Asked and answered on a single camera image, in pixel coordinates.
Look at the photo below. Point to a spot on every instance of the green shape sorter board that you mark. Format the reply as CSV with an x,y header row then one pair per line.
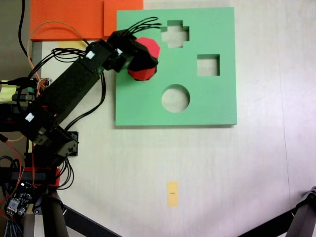
x,y
212,103

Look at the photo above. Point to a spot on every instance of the small black circuit board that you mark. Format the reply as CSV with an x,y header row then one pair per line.
x,y
17,200

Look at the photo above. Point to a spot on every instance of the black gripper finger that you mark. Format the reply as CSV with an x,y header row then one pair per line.
x,y
144,60

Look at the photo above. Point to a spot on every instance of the small yellow tape piece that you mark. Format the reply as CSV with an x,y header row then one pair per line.
x,y
30,148

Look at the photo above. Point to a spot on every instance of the red octagonal pillar block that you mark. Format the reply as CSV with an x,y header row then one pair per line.
x,y
150,45

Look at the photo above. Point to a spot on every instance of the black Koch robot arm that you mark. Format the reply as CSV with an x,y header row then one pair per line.
x,y
71,84

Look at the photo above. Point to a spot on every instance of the large orange foam slab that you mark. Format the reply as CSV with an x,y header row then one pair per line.
x,y
64,17

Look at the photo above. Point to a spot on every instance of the wide yellow tape strip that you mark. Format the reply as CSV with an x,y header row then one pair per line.
x,y
71,44

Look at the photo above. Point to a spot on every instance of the pale yellow tape strip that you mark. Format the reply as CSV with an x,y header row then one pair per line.
x,y
5,91

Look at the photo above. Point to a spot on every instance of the black tripod leg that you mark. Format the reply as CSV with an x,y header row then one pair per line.
x,y
303,214
53,217

